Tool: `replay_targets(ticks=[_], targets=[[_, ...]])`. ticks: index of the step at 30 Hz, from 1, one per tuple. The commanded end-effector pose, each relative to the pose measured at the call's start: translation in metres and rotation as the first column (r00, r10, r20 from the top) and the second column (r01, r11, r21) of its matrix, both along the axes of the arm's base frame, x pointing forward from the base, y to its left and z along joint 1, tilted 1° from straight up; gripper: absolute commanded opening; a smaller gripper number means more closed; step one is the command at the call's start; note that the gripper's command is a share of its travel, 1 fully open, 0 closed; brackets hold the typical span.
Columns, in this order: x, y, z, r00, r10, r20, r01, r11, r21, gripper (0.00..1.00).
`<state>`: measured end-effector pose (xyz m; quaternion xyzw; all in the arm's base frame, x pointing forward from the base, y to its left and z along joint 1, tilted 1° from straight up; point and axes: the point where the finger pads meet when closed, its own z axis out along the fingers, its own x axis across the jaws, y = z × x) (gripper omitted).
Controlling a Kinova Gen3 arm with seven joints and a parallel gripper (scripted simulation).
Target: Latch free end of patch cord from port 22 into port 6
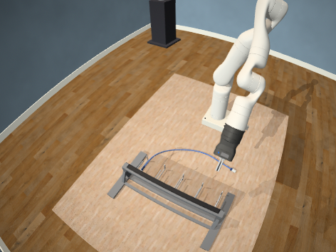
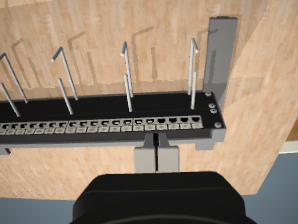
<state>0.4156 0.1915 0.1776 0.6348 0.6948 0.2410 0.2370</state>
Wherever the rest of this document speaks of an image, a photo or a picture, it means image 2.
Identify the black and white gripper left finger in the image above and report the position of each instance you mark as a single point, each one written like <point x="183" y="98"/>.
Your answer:
<point x="145" y="160"/>

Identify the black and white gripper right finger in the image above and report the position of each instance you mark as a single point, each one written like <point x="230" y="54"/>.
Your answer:
<point x="167" y="155"/>

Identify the black patch panel rack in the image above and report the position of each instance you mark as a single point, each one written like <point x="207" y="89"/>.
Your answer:
<point x="124" y="119"/>

